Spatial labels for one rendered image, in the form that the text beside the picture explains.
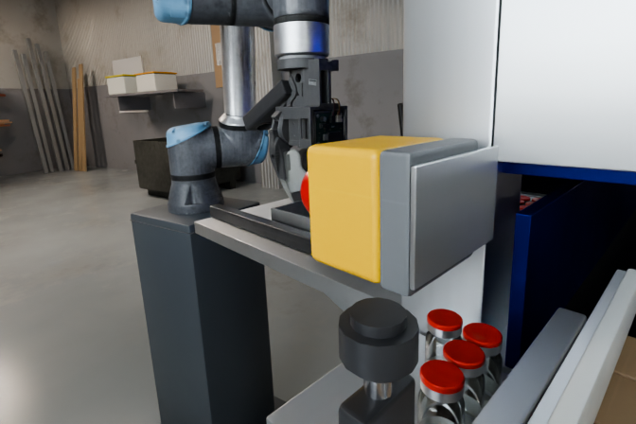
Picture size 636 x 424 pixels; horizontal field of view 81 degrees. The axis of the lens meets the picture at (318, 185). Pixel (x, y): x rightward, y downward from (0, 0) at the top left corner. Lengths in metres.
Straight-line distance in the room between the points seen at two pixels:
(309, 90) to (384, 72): 3.80
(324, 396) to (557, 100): 0.22
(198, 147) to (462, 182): 0.87
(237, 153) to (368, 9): 3.60
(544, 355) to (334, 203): 0.12
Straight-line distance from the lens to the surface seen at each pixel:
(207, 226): 0.60
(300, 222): 0.49
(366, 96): 4.37
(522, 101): 0.25
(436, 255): 0.20
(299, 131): 0.50
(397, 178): 0.18
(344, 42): 4.56
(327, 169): 0.21
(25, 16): 9.61
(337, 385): 0.27
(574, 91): 0.24
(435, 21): 0.27
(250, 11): 0.61
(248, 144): 1.03
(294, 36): 0.51
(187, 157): 1.02
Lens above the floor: 1.05
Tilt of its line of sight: 12 degrees down
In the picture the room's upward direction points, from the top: 2 degrees counter-clockwise
